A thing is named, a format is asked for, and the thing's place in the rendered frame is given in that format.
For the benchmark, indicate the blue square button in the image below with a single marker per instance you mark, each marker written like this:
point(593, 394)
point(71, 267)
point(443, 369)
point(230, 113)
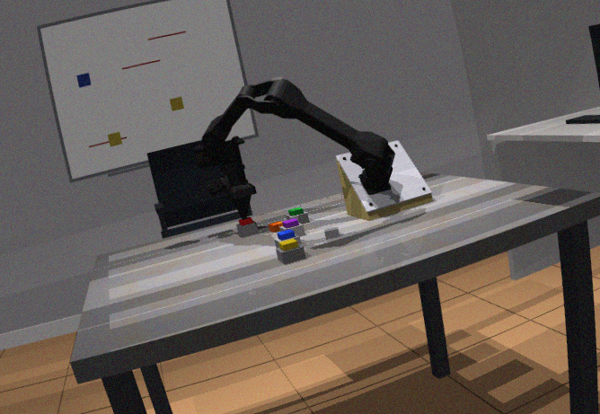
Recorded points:
point(286, 235)

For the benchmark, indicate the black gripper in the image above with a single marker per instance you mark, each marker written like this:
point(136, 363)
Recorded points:
point(241, 191)

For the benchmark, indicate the yellow button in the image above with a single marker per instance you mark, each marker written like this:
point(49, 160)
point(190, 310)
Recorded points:
point(289, 251)

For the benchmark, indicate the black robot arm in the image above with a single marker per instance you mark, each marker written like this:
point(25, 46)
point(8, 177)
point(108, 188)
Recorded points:
point(285, 100)

